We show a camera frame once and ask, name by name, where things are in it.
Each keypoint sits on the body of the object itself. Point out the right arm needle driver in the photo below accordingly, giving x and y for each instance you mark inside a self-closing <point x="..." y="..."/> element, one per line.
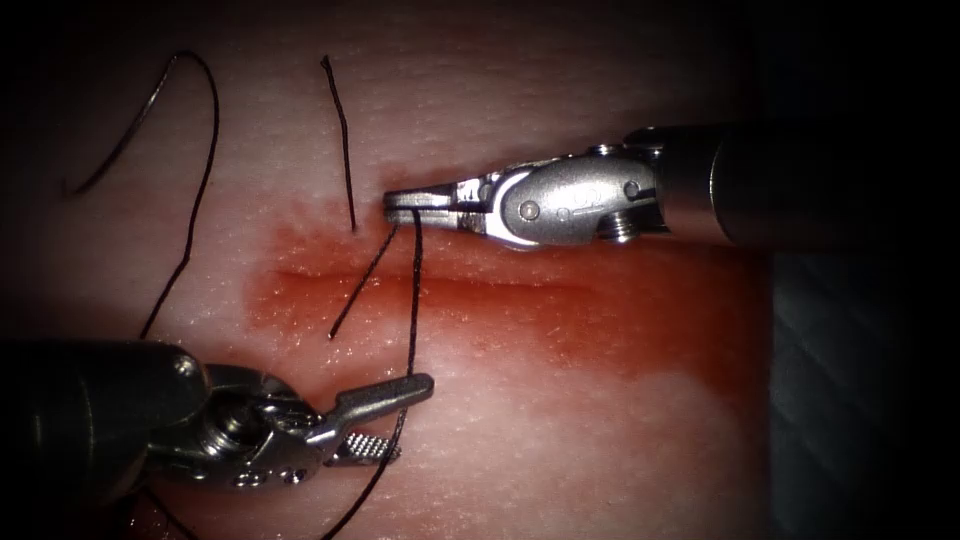
<point x="562" y="202"/>

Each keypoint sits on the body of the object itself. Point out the right arm needle driver jaw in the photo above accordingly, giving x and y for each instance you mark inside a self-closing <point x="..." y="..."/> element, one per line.
<point x="442" y="217"/>
<point x="435" y="196"/>

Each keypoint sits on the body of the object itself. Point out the dark right arm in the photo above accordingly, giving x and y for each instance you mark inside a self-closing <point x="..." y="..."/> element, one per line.
<point x="750" y="187"/>

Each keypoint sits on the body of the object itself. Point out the left arm needle driver jaw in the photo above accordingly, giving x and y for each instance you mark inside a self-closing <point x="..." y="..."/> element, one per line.
<point x="382" y="390"/>
<point x="367" y="450"/>

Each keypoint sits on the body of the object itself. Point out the left arm needle driver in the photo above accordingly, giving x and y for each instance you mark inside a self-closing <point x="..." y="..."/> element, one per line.
<point x="247" y="442"/>

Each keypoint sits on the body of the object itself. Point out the black thread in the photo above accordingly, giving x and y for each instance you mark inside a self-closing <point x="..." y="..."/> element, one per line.
<point x="415" y="300"/>

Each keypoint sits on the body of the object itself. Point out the tissue pad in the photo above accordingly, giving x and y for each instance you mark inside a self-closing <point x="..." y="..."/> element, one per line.
<point x="570" y="390"/>

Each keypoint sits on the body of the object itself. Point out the dark left arm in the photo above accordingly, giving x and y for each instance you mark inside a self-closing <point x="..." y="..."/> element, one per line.
<point x="90" y="409"/>

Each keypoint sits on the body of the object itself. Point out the grey cloth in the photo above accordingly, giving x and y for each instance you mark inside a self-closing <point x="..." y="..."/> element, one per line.
<point x="832" y="390"/>

